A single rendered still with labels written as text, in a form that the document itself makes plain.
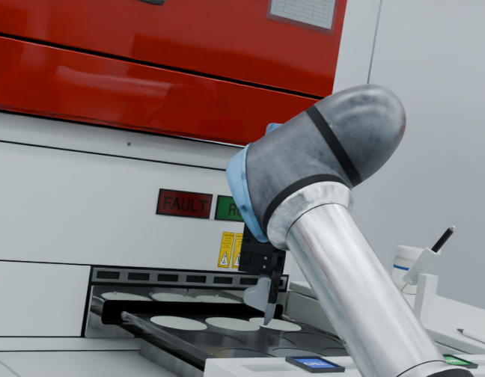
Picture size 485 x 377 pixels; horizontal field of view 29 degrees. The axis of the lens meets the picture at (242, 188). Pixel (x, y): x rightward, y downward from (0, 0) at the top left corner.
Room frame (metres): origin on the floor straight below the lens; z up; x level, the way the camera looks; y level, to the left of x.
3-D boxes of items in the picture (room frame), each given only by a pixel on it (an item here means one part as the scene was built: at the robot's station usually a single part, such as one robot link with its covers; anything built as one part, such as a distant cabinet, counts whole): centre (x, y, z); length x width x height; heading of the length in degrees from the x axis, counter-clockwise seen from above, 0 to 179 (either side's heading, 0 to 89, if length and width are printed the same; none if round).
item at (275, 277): (1.67, -0.08, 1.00); 0.05 x 0.02 x 0.09; 0
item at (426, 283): (1.67, -0.34, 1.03); 0.06 x 0.04 x 0.13; 36
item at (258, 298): (1.68, -0.06, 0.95); 0.06 x 0.03 x 0.09; 90
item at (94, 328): (1.77, 0.06, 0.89); 0.44 x 0.02 x 0.10; 126
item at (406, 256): (2.02, -0.38, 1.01); 0.07 x 0.07 x 0.10
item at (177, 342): (1.50, 0.07, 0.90); 0.37 x 0.01 x 0.01; 36
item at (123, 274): (1.78, 0.06, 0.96); 0.44 x 0.01 x 0.02; 126
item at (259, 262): (1.69, -0.06, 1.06); 0.09 x 0.08 x 0.12; 90
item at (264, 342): (1.61, -0.08, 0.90); 0.34 x 0.34 x 0.01; 36
